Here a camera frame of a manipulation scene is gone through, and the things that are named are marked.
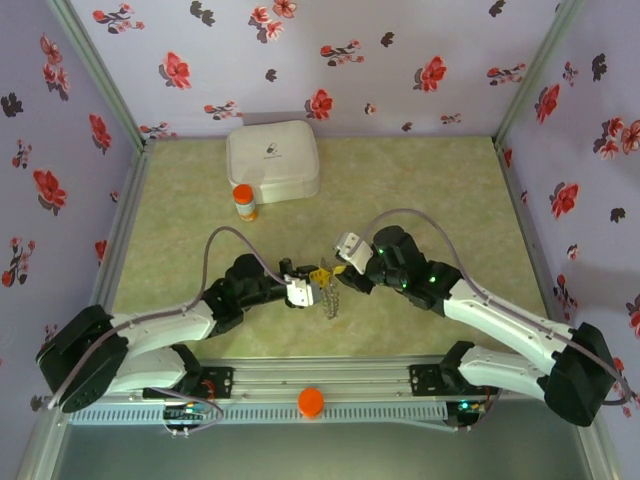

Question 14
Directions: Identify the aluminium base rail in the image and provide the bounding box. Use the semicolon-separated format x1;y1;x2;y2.
49;355;594;401

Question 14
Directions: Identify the aluminium corner post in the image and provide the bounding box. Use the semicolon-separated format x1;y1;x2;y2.
44;0;154;151
492;0;586;146

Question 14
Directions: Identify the orange round cap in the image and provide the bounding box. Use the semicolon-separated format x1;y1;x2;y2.
297;387;326;419

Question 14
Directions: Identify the aluminium side rail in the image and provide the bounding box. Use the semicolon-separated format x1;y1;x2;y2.
82;144;151;346
494;139;571;357

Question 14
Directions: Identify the white medicine box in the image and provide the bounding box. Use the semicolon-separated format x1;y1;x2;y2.
225;119;322;205

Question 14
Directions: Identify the pill bottle with orange cap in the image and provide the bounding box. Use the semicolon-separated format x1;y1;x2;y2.
232;183;260;222

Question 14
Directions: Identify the white slotted cable duct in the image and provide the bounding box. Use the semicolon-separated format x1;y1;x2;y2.
67;402;447;427

